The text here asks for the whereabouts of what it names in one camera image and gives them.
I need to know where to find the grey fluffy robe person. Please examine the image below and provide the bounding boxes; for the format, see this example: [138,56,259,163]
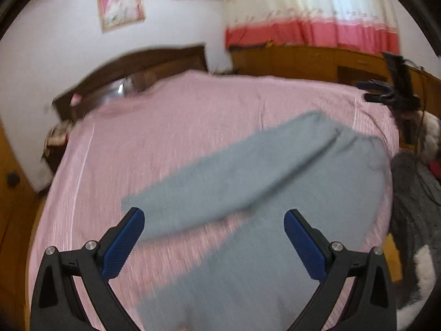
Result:
[389,111,440,330]

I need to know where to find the long wooden cabinet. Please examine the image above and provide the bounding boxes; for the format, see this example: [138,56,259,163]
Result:
[228,42,441,120]

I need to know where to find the white and red curtain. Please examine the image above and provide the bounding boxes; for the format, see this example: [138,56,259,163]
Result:
[224,0,399,55]

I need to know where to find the framed wall picture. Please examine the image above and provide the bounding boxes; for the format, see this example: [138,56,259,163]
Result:
[97,0,146,33]

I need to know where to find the wooden wardrobe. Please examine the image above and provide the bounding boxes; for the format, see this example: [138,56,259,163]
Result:
[1,132,40,330]

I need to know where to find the pink floral bedspread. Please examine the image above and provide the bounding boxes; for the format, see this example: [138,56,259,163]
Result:
[28,70,399,330]

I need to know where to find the dark bedside table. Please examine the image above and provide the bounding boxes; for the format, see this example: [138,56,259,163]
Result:
[42,120,74,174]

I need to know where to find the dark wooden headboard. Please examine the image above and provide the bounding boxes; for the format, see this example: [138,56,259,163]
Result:
[52,44,208,122]

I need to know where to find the grey sweatpants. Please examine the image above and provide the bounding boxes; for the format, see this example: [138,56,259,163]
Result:
[122,111,389,330]

